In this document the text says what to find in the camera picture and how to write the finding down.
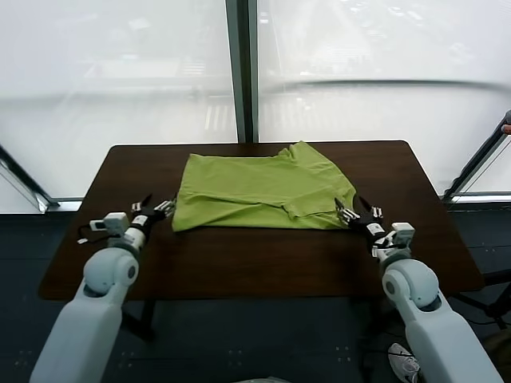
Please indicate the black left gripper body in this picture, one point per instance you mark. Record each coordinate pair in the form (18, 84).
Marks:
(143, 219)

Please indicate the lime green t-shirt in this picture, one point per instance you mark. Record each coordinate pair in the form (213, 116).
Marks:
(247, 179)

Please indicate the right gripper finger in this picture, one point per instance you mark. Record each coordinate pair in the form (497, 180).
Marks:
(348, 214)
(373, 211)

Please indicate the grey slanted window frame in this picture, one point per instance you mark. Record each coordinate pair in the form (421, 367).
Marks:
(479, 163)
(24, 179)

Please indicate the grey handheld controller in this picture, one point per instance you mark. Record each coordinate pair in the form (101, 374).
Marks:
(508, 117)

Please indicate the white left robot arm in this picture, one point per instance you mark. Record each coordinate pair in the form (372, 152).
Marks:
(80, 319)

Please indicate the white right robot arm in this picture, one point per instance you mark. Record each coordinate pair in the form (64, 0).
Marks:
(431, 319)

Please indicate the black metal table leg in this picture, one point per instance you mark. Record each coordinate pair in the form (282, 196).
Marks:
(143, 319)
(367, 313)

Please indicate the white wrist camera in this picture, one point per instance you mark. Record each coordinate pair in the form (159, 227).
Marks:
(112, 223)
(403, 233)

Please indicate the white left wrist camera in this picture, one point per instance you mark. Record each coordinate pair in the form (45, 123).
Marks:
(112, 223)

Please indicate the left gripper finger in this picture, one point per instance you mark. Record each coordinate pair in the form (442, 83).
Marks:
(165, 207)
(140, 205)

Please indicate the white sneaker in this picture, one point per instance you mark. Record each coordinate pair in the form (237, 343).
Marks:
(403, 363)

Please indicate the olive brown trouser leg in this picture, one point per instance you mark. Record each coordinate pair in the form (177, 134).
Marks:
(499, 345)

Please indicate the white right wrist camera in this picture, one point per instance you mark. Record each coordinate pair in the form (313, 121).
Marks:
(403, 233)

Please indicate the person's bare hand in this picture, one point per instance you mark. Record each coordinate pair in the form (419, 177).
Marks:
(508, 129)

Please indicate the black tripod stand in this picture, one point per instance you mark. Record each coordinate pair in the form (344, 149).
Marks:
(475, 305)

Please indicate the dark grey window post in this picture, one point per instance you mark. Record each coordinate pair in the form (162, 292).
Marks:
(243, 80)

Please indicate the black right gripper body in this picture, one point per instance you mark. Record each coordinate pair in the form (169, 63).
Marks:
(371, 229)

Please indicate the grey robot torso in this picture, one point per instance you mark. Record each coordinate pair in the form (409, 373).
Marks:
(267, 380)

